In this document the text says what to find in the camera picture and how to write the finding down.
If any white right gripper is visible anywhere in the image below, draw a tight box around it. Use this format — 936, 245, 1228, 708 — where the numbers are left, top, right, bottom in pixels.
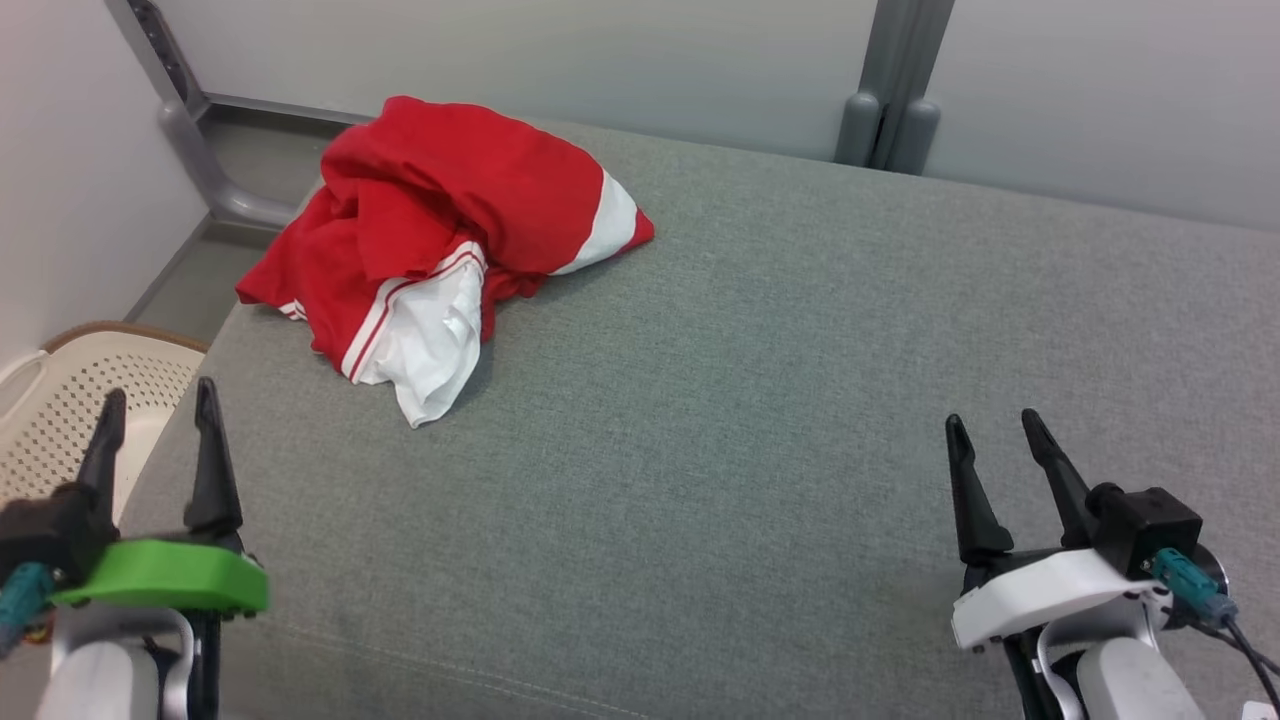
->
945, 408, 1173, 653

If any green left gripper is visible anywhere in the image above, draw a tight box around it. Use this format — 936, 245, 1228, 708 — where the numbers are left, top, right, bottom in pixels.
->
50, 377, 271, 618

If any red white-sleeved jersey shirt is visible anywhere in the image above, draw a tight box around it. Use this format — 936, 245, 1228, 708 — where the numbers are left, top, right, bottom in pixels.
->
236, 180, 546, 429

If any cream perforated laundry basket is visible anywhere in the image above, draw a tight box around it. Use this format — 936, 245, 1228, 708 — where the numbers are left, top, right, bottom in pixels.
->
0, 321, 208, 523

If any teal-plug left camera cable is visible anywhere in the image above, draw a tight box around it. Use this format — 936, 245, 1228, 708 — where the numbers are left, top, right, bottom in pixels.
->
0, 561, 57, 659

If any teal-plug camera cable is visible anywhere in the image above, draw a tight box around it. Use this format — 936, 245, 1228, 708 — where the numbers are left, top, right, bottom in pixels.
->
0, 561, 57, 659
1149, 547, 1280, 713

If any teal-plug right camera cable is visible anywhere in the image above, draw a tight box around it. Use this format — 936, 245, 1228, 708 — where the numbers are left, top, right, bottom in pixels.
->
1149, 547, 1280, 713

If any grey slotted corner post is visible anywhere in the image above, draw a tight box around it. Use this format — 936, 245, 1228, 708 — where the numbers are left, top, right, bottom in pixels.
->
104, 0, 377, 233

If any grey double partition post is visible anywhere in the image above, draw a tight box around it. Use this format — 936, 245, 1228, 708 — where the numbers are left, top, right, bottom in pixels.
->
834, 0, 957, 177

